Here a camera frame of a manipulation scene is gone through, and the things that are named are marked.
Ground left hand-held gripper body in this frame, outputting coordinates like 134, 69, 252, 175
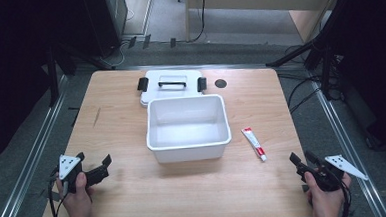
56, 151, 111, 196

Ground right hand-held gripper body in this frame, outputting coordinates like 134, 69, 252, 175
296, 152, 370, 194

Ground white and red tube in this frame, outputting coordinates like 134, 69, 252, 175
240, 125, 268, 164

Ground white plastic storage box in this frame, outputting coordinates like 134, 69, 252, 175
142, 93, 234, 165

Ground person's right hand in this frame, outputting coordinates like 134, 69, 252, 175
303, 168, 354, 217

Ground person's left hand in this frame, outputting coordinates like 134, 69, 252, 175
54, 171, 97, 217

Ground black tripod stand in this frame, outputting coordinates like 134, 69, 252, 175
263, 30, 344, 104
41, 38, 119, 109

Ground black cabinet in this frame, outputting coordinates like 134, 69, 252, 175
81, 0, 131, 60

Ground light wooden furniture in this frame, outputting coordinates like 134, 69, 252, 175
183, 0, 349, 50

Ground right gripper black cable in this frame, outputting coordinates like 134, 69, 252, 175
333, 169, 355, 217

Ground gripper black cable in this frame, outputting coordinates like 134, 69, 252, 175
333, 169, 355, 217
45, 166, 70, 217

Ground metal floor rail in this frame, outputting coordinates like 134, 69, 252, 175
0, 74, 77, 217
307, 67, 386, 217

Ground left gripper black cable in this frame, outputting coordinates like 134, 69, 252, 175
45, 166, 70, 217

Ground black floor cables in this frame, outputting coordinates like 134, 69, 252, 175
276, 44, 332, 116

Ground white lid with black handle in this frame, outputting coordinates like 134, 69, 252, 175
136, 67, 209, 108

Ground white floor cable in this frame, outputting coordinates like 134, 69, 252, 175
107, 7, 139, 68

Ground black hanging cable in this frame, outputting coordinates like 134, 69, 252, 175
188, 0, 211, 44

